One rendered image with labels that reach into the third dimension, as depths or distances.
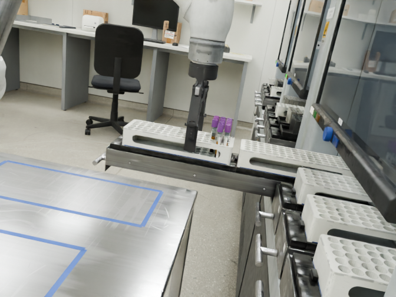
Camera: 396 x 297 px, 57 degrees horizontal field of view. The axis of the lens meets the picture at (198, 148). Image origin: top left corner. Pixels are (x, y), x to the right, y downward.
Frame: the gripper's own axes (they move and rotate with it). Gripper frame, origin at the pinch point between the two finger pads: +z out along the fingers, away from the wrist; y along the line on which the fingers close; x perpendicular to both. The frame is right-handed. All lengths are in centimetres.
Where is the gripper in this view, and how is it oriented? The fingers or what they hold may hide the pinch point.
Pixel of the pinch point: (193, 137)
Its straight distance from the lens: 99.3
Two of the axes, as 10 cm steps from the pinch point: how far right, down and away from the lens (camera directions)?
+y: -1.4, 3.0, -9.4
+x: 9.8, 1.8, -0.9
